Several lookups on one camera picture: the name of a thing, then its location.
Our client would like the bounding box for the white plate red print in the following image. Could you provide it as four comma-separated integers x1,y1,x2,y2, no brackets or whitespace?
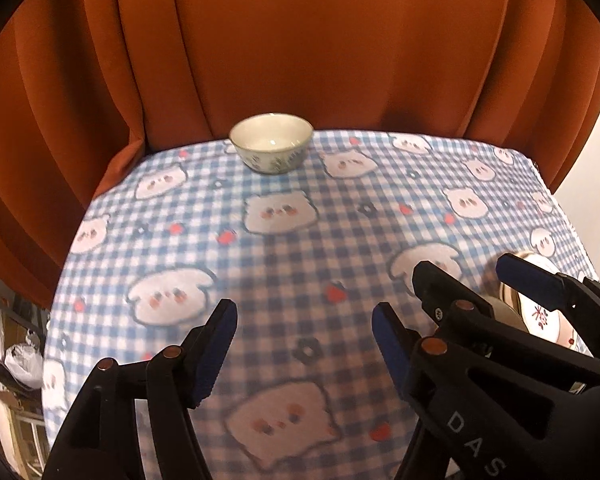
482,251,593,358

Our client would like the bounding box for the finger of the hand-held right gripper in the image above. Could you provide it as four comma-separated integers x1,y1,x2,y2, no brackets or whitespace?
405,260,600,480
496,253,600,366

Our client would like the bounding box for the white plastic bag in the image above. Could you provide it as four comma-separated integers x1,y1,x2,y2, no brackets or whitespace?
4,344,45,391

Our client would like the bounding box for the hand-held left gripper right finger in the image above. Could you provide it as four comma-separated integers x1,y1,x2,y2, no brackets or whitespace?
372,302,448,480

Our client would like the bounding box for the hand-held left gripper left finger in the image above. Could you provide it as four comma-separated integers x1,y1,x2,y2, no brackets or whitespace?
42,299,238,480

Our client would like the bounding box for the orange curtain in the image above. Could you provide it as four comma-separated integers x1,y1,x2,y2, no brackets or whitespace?
0,0,600,311

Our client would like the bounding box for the blue checked printed tablecloth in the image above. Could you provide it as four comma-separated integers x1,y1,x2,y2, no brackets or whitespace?
42,130,600,480

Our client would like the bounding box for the white bowl blue floral pattern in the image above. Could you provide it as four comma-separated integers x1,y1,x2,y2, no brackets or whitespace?
229,113,314,176

